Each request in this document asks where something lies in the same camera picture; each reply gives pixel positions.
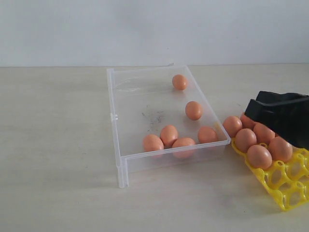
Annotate brown egg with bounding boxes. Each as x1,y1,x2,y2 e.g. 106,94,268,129
247,145,272,170
160,125,178,147
253,123,275,145
223,116,243,138
172,137,196,159
185,101,203,120
268,136,293,162
235,128,257,153
240,112,256,130
197,126,219,144
143,134,164,152
172,74,188,90

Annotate clear plastic box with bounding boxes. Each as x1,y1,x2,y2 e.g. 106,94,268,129
107,65,231,188

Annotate yellow plastic egg tray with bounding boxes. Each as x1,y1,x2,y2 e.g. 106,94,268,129
231,138,309,211

